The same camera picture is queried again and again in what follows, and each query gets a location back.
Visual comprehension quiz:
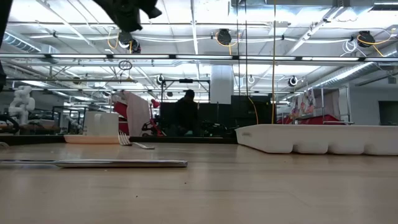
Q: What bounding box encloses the scattered silver cutlery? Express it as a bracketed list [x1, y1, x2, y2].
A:
[0, 134, 239, 146]

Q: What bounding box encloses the silver fork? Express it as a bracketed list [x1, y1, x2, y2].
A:
[118, 130, 155, 151]

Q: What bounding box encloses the ceiling light strip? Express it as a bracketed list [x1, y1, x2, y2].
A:
[0, 54, 398, 62]

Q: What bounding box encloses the red plastic storage bin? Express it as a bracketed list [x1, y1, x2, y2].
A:
[295, 114, 340, 126]

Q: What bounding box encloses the white mug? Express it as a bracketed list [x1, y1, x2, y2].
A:
[82, 110, 120, 136]

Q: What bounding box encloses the beige panel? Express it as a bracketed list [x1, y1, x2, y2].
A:
[113, 90, 151, 136]

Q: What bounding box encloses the chrome wire shelving rack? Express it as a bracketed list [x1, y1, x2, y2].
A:
[320, 85, 353, 126]

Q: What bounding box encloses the silver table knife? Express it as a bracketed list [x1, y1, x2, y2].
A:
[0, 159, 189, 169]

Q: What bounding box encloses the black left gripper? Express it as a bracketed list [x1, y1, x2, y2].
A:
[92, 0, 163, 34]

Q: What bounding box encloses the colourful printed poster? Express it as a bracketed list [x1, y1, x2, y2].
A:
[297, 88, 316, 118]

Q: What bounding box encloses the silver ventilation duct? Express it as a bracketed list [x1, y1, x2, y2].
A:
[306, 43, 398, 91]

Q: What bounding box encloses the white robot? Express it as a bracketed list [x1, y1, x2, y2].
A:
[7, 85, 36, 126]

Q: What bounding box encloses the person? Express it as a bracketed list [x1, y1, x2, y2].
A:
[174, 89, 200, 137]

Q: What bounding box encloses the black panel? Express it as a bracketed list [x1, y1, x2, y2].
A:
[230, 95, 274, 125]

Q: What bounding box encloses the black metal rack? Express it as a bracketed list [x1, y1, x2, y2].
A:
[51, 105, 88, 135]

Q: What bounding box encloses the white cutlery tray organizer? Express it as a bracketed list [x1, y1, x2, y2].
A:
[234, 124, 398, 156]

